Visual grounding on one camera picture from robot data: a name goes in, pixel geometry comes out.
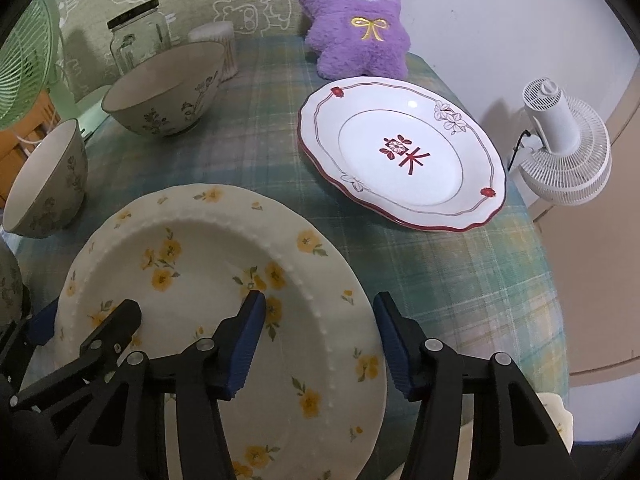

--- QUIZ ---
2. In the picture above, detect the black fan cable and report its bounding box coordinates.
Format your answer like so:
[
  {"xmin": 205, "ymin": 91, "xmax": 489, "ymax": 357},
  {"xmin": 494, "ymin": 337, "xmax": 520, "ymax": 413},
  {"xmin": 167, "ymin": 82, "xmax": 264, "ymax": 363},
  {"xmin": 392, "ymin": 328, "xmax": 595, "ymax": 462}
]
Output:
[{"xmin": 507, "ymin": 130, "xmax": 533, "ymax": 171}]

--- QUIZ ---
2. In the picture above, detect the purple plush toy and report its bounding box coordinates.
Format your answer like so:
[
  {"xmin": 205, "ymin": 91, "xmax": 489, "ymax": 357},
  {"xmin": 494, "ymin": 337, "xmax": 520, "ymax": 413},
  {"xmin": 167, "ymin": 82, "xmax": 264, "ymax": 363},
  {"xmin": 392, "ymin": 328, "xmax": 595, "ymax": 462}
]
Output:
[{"xmin": 299, "ymin": 0, "xmax": 412, "ymax": 81}]

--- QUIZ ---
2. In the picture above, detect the red-rimmed white plate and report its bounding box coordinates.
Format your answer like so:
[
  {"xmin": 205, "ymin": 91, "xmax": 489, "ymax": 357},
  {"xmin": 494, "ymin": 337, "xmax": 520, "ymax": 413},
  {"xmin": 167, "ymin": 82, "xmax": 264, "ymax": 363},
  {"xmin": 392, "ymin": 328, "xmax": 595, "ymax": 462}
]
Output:
[{"xmin": 297, "ymin": 76, "xmax": 507, "ymax": 233}]

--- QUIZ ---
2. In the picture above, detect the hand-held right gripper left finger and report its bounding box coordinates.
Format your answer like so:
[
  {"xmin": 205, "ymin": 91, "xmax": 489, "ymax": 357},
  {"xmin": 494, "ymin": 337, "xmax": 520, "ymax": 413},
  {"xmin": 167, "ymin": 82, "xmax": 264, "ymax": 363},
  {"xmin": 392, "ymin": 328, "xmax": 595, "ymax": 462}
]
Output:
[{"xmin": 52, "ymin": 290, "xmax": 268, "ymax": 480}]

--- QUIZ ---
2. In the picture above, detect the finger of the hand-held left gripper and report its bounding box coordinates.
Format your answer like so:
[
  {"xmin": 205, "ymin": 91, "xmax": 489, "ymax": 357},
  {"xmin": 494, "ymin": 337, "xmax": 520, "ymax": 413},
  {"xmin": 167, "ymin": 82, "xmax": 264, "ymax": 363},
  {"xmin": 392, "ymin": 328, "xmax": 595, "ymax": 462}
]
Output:
[
  {"xmin": 0, "ymin": 300, "xmax": 60, "ymax": 391},
  {"xmin": 7, "ymin": 299, "xmax": 143, "ymax": 411}
]

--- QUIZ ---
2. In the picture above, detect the floral grey ceramic bowl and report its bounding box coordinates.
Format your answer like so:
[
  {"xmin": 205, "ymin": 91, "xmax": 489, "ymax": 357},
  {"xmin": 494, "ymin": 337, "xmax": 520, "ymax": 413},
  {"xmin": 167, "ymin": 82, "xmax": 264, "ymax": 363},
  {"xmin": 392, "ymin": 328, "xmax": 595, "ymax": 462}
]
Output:
[
  {"xmin": 1, "ymin": 118, "xmax": 89, "ymax": 239},
  {"xmin": 0, "ymin": 247, "xmax": 25, "ymax": 326},
  {"xmin": 101, "ymin": 40, "xmax": 227, "ymax": 138}
]

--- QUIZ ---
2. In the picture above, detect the glass jar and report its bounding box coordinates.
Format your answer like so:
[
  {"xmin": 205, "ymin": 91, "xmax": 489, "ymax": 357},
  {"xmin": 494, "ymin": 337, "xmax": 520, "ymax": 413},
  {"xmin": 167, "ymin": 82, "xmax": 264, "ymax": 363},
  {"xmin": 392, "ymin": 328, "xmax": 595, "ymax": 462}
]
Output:
[{"xmin": 106, "ymin": 0, "xmax": 171, "ymax": 78}]

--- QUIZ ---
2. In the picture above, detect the cotton swab container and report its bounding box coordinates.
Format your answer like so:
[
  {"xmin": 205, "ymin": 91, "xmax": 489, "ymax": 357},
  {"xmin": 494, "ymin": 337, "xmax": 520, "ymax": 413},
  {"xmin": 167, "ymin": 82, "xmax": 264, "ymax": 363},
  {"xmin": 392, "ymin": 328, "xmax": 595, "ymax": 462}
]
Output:
[{"xmin": 187, "ymin": 22, "xmax": 238, "ymax": 83}]

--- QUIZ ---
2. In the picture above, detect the green desk fan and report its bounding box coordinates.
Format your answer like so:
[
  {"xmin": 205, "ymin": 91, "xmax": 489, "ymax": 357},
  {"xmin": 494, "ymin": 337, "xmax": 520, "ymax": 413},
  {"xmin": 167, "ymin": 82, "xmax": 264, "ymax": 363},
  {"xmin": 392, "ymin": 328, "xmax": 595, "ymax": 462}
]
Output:
[{"xmin": 0, "ymin": 0, "xmax": 113, "ymax": 138}]

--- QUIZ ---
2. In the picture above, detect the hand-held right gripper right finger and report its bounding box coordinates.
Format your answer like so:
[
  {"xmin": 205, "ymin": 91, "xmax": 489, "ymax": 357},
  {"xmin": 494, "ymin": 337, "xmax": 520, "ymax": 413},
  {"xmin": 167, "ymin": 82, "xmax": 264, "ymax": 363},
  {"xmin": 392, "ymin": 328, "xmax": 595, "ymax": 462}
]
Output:
[{"xmin": 372, "ymin": 291, "xmax": 581, "ymax": 480}]

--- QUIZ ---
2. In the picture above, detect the yellow floral plate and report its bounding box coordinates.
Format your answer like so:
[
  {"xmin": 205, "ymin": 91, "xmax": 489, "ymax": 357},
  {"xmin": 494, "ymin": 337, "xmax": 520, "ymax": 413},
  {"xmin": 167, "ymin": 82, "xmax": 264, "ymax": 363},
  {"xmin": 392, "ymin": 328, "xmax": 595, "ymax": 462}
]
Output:
[{"xmin": 52, "ymin": 183, "xmax": 388, "ymax": 480}]

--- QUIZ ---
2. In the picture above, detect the orange wooden frame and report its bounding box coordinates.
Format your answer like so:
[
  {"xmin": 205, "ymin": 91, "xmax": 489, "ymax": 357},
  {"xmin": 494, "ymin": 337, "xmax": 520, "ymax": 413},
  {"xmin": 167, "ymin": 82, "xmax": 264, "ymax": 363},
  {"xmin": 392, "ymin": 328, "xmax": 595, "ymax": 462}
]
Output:
[{"xmin": 0, "ymin": 85, "xmax": 66, "ymax": 211}]

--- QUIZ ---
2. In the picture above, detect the white clip fan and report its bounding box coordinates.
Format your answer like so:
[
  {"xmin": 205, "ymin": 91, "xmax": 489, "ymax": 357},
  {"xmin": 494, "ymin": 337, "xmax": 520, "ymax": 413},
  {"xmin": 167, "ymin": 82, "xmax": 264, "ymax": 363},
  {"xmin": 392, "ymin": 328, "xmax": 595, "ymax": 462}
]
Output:
[{"xmin": 507, "ymin": 77, "xmax": 613, "ymax": 207}]

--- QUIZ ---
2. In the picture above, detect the beige door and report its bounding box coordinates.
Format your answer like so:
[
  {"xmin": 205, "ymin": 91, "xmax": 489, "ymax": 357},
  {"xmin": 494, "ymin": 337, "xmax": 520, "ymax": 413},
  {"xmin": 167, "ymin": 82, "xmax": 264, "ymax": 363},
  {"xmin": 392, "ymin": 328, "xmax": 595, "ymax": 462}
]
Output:
[{"xmin": 520, "ymin": 55, "xmax": 640, "ymax": 391}]

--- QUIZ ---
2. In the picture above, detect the plaid tablecloth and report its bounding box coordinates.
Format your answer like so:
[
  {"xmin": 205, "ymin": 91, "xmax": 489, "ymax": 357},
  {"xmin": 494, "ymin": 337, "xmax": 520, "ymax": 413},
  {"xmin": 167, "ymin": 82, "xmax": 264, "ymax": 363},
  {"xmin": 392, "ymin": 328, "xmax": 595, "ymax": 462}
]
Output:
[{"xmin": 10, "ymin": 37, "xmax": 571, "ymax": 480}]

